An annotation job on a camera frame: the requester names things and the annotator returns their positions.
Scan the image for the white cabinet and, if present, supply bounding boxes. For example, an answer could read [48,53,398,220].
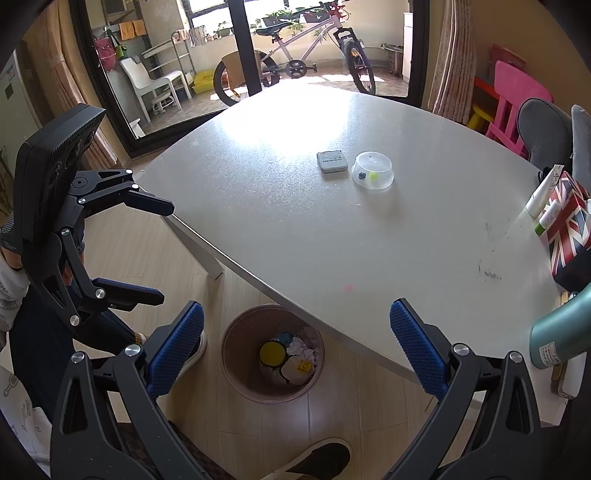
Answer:
[0,48,44,153]

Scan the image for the person's dark trouser leg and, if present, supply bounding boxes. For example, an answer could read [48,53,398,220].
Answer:
[9,277,139,416]

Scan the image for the orange hanging towels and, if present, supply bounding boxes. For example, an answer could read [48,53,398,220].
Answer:
[117,19,147,41]

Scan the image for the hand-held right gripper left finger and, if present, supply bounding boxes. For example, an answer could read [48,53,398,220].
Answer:
[50,300,218,480]

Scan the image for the yellow plastic stool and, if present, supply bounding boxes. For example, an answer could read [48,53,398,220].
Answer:
[467,105,496,132]

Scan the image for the white printed cloth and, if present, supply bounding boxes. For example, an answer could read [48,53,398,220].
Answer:
[0,364,51,476]

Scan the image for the pink wooden chair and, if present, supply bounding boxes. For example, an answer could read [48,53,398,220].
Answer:
[485,60,555,158]

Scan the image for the red small table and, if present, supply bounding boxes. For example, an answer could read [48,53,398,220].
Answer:
[475,76,497,112]

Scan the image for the small white footstool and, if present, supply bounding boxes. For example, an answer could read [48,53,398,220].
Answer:
[150,90,183,114]

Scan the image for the beige fabric pouch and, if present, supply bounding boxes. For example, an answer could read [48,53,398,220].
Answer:
[279,357,317,386]

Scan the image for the grey padded chair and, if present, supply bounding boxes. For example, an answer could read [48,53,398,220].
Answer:
[516,98,575,169]

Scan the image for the flag print box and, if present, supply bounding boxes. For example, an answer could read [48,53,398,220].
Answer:
[538,171,591,289]

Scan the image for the cardboard box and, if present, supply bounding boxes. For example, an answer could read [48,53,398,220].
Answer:
[221,50,264,90]

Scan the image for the metal rack cart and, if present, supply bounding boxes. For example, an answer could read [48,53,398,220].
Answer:
[141,30,195,100]

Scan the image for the grey cushion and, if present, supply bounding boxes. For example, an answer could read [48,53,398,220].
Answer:
[570,104,591,185]

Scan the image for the small white tube green band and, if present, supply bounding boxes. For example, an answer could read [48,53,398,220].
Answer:
[534,199,566,235]

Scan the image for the white tissue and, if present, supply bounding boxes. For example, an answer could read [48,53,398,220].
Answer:
[286,335,321,365]

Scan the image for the beige patterned curtain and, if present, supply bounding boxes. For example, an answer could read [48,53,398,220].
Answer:
[427,0,477,124]
[32,9,120,171]

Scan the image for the clear plastic dome bowl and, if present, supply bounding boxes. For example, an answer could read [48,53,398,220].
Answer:
[351,151,394,190]

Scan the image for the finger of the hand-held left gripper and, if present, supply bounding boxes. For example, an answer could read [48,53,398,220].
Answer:
[30,226,166,329]
[68,168,176,217]

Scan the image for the pink hanging bag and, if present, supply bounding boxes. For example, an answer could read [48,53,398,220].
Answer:
[95,37,116,72]

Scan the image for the yellow round lid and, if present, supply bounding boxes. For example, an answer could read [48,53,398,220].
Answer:
[259,340,288,367]

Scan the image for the brown plastic waste bin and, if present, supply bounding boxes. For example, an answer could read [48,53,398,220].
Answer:
[220,304,325,405]

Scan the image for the teal metal bottle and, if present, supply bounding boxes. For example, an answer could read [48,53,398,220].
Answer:
[529,279,591,370]

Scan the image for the large white tube green band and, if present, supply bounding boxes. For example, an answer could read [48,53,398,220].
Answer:
[525,164,566,219]

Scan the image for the white plastic chair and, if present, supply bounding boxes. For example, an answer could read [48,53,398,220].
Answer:
[119,58,194,121]

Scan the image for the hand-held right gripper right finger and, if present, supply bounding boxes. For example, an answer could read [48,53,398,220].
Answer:
[379,298,546,480]

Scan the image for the yellow plastic tub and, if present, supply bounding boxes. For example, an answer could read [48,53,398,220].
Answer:
[193,69,215,95]

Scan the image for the white bicycle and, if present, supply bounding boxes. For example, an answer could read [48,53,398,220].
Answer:
[213,0,377,108]

